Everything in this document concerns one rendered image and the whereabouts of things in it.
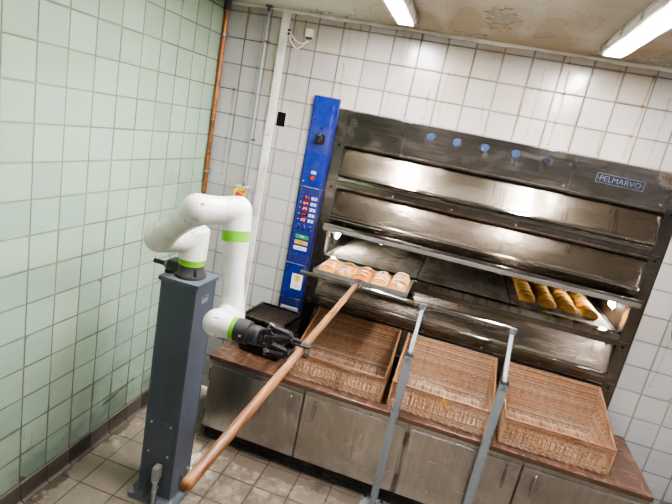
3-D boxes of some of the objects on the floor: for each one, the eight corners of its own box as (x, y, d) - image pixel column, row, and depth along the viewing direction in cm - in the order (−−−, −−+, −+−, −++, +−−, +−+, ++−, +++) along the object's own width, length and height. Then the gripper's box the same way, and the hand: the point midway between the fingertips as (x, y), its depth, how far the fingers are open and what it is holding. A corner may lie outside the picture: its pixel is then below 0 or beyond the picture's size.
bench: (237, 397, 360) (249, 323, 346) (591, 517, 309) (623, 436, 295) (196, 440, 307) (208, 355, 293) (616, 593, 256) (655, 499, 242)
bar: (270, 441, 320) (302, 268, 291) (469, 511, 293) (526, 328, 264) (249, 471, 291) (283, 281, 262) (469, 552, 264) (533, 351, 235)
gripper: (258, 311, 192) (316, 328, 187) (251, 348, 196) (308, 367, 191) (250, 317, 185) (310, 336, 180) (243, 356, 189) (302, 375, 184)
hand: (300, 349), depth 186 cm, fingers closed on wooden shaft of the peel, 3 cm apart
